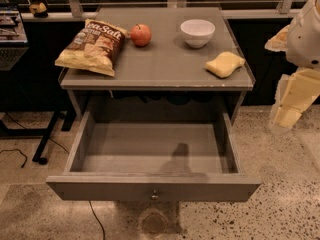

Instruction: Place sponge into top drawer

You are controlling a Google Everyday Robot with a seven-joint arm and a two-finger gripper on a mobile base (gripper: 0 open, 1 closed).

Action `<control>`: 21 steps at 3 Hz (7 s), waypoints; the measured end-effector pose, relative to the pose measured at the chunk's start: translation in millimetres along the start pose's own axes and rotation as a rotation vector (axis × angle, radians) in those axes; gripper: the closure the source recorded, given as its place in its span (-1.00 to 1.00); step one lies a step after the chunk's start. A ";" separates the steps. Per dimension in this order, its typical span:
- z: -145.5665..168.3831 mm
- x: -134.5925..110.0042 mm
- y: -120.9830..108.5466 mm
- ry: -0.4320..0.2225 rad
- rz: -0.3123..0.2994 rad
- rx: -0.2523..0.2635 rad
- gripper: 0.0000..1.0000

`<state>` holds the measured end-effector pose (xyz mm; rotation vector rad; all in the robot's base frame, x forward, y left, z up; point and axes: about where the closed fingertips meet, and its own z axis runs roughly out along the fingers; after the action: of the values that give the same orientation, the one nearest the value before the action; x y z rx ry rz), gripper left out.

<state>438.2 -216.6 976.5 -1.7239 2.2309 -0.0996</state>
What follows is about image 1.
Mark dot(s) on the grey cabinet with top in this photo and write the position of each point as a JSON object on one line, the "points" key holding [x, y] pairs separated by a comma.
{"points": [[167, 63]]}

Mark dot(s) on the red apple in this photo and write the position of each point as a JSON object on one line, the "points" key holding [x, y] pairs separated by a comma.
{"points": [[140, 35]]}

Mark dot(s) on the small yellow black object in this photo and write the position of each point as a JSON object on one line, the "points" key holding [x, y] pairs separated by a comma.
{"points": [[38, 9]]}

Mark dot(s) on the sea salt chips bag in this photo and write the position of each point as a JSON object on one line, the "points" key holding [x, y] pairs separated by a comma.
{"points": [[95, 48]]}

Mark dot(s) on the laptop on left desk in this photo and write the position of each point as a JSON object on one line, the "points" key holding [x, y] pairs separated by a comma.
{"points": [[13, 39]]}

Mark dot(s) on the white ceramic bowl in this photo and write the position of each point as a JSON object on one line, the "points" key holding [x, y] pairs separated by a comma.
{"points": [[197, 32]]}

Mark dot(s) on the black desk with legs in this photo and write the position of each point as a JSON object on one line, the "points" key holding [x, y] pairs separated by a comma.
{"points": [[33, 84]]}

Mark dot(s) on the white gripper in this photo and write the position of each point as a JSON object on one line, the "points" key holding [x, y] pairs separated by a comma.
{"points": [[304, 42]]}

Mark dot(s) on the metal drawer knob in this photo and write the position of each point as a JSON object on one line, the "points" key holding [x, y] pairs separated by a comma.
{"points": [[154, 196]]}

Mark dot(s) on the yellow sponge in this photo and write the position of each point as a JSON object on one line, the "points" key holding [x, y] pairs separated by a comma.
{"points": [[224, 64]]}

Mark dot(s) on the open grey top drawer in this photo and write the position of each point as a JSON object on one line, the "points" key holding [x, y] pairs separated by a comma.
{"points": [[126, 148]]}

